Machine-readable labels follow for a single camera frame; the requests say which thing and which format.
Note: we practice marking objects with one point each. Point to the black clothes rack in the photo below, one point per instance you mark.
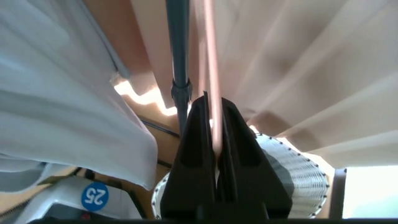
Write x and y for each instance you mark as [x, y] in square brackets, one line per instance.
[178, 46]

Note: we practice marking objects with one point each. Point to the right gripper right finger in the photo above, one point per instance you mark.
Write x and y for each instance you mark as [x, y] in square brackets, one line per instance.
[248, 174]

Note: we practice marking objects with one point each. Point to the white laundry basket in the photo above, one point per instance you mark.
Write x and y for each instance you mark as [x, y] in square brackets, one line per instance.
[304, 180]

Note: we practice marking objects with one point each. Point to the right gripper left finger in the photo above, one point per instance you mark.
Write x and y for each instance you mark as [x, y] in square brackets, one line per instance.
[189, 161]

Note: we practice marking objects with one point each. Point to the pink clothes hanger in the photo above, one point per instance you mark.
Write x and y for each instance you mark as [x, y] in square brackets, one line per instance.
[214, 77]

